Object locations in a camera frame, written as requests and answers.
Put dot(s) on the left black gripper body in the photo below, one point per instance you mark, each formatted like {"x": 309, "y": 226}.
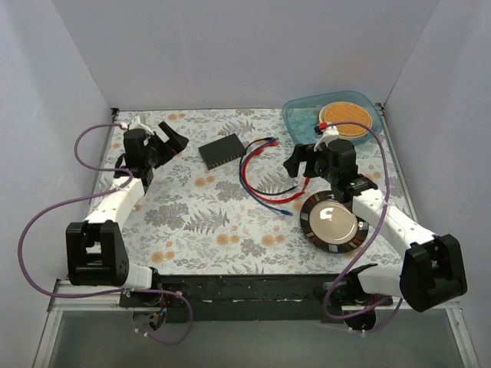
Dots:
{"x": 159, "y": 144}

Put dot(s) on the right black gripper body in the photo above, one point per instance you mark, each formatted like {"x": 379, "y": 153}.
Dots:
{"x": 307, "y": 165}

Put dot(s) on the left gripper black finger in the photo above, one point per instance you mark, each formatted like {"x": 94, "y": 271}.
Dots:
{"x": 176, "y": 143}
{"x": 165, "y": 131}

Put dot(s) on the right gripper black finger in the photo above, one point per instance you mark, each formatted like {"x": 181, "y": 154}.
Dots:
{"x": 310, "y": 161}
{"x": 293, "y": 162}

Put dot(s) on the black network switch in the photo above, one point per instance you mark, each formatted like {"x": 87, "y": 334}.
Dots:
{"x": 221, "y": 151}

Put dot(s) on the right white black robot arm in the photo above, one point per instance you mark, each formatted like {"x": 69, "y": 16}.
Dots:
{"x": 432, "y": 271}

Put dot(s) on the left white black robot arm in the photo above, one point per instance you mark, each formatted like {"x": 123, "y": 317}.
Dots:
{"x": 95, "y": 247}

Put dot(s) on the blue plastic container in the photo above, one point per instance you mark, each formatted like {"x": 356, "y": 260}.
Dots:
{"x": 301, "y": 115}

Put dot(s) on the orange woven round coaster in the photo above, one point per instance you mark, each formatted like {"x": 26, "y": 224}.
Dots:
{"x": 344, "y": 112}

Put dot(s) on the dark rimmed beige plate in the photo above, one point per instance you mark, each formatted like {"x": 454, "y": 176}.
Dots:
{"x": 330, "y": 225}

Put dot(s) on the floral patterned table mat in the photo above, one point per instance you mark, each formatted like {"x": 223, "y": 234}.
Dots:
{"x": 198, "y": 221}

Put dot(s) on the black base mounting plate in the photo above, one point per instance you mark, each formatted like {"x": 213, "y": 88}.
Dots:
{"x": 244, "y": 297}

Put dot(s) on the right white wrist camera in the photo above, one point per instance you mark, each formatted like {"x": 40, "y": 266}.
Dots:
{"x": 328, "y": 132}

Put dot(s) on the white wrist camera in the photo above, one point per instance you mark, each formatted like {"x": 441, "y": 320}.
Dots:
{"x": 328, "y": 132}
{"x": 136, "y": 123}

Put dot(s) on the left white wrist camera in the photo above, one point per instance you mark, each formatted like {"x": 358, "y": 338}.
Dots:
{"x": 136, "y": 123}

